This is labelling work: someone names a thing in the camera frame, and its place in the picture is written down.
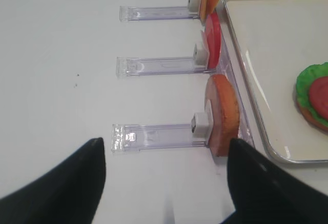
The silver metal tray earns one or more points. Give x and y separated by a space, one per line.
274 41

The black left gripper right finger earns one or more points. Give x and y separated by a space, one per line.
264 193

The red tomato slice in rack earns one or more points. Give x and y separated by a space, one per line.
214 42

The bottom bun on tray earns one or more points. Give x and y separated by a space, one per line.
309 117

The clear pusher track bun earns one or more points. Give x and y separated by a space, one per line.
126 138

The red tomato slice on tray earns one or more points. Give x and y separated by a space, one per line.
318 96

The clear left rack rail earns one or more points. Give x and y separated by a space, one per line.
225 66

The green lettuce on tray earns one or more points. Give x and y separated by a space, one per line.
303 83

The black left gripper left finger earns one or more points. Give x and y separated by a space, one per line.
69 193

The bun slice in left rack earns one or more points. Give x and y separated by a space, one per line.
226 114

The clear pusher track tomato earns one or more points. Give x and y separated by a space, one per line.
134 66

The clear pusher track cheese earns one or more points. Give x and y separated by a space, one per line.
130 14

